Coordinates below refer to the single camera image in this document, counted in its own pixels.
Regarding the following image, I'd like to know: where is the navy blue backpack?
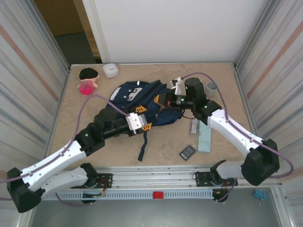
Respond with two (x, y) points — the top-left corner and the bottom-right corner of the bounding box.
(104, 79), (185, 163)

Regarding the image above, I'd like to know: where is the light teal pencil case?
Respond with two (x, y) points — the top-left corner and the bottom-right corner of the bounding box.
(197, 122), (212, 153)

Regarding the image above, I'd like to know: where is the grey plastic cup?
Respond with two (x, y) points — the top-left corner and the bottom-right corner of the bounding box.
(205, 80), (220, 98)

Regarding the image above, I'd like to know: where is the clear glue stick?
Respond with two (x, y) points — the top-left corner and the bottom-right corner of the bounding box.
(190, 118), (199, 136)

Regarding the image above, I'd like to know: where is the pink plush doll black hair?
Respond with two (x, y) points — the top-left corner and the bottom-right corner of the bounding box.
(78, 68), (100, 96)

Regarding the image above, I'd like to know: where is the black pocket calculator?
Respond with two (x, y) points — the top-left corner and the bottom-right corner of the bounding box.
(178, 144), (198, 163)

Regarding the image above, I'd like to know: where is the small white square box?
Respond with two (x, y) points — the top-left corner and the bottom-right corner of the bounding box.
(102, 63), (119, 79)

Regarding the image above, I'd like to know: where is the translucent corrugated side panel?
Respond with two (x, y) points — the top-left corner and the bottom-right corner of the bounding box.
(233, 0), (303, 204)
(0, 0), (71, 213)

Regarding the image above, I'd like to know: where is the blue binder clip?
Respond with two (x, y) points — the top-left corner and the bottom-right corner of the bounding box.
(253, 188), (269, 207)

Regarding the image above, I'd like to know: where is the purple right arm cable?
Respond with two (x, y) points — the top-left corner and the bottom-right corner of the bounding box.
(180, 72), (295, 203)

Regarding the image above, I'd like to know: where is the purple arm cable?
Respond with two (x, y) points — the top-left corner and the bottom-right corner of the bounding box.
(0, 94), (130, 208)
(180, 72), (295, 203)

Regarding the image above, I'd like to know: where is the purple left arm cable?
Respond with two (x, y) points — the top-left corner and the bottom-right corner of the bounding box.
(0, 94), (130, 208)

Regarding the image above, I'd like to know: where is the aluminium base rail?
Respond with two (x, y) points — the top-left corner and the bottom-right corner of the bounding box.
(63, 165), (284, 190)

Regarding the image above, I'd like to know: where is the slotted grey cable duct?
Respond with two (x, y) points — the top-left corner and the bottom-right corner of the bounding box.
(42, 190), (215, 201)

